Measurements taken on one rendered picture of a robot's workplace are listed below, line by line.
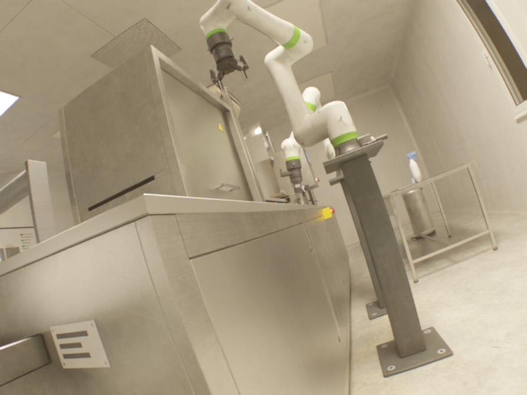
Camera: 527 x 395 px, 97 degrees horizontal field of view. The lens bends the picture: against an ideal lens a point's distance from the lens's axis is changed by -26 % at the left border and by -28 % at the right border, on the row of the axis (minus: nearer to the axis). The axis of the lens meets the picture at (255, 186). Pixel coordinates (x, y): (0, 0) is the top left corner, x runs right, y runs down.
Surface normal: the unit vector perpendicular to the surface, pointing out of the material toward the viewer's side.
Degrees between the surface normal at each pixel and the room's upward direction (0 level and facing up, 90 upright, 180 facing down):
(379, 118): 90
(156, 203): 90
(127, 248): 90
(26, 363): 90
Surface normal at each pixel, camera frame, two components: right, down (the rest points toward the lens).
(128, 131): -0.29, -0.07
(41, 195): 0.90, -0.35
